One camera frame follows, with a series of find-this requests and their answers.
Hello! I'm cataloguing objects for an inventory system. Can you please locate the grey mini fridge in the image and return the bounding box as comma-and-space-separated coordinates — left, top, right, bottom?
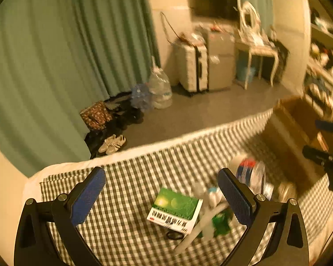
203, 30, 236, 91

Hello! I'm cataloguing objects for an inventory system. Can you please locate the white dressing table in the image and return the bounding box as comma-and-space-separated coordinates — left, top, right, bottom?
234, 39, 279, 90

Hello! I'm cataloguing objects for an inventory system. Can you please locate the black hair tie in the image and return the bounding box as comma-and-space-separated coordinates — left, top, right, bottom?
166, 230, 185, 241

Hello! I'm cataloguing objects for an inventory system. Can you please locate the large green curtain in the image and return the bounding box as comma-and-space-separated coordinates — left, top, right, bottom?
0, 0, 159, 177

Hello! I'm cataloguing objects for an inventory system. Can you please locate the white suitcase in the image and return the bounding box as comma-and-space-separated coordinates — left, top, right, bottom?
174, 41, 208, 95

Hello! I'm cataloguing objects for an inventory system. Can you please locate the black wall television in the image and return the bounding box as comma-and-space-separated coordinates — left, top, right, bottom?
194, 0, 239, 21

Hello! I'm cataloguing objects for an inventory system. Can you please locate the blue white wrapped pack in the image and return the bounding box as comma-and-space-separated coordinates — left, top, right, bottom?
236, 157, 266, 195

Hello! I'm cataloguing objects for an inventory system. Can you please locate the brown patterned bag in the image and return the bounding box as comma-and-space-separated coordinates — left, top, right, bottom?
79, 100, 113, 131

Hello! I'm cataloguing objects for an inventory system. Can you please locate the black hanging bag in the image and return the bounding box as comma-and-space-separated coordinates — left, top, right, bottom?
271, 40, 290, 83

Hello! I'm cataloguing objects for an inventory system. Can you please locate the right white sneaker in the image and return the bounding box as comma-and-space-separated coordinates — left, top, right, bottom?
105, 135, 127, 155

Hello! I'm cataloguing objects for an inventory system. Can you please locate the white wardrobe shelving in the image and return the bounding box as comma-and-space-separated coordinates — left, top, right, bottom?
272, 0, 333, 101

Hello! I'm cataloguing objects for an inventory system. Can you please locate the green white medicine box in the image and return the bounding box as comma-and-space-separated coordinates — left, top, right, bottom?
147, 187, 203, 235

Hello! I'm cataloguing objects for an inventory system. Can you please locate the green plastic packet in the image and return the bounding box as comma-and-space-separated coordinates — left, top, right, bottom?
198, 208, 234, 238

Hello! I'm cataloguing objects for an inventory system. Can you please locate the white plastic tube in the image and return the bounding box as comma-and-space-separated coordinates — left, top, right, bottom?
174, 202, 228, 255

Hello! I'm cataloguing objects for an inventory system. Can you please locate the brown cardboard box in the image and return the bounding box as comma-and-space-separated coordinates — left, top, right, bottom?
261, 96, 333, 196

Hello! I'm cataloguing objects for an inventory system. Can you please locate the blue waste bin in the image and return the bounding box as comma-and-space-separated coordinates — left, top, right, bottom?
236, 60, 256, 83

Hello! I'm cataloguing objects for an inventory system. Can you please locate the oval white mirror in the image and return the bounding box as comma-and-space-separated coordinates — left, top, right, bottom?
239, 1, 262, 34

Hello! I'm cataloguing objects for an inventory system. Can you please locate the left white sneaker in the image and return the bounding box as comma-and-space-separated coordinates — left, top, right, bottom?
98, 134, 116, 153

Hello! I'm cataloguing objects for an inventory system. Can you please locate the large clear water jug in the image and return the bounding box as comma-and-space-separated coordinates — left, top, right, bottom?
148, 56, 172, 109

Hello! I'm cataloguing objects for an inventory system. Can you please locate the white sneaker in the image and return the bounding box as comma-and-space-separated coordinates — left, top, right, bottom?
98, 134, 116, 153
105, 135, 127, 155

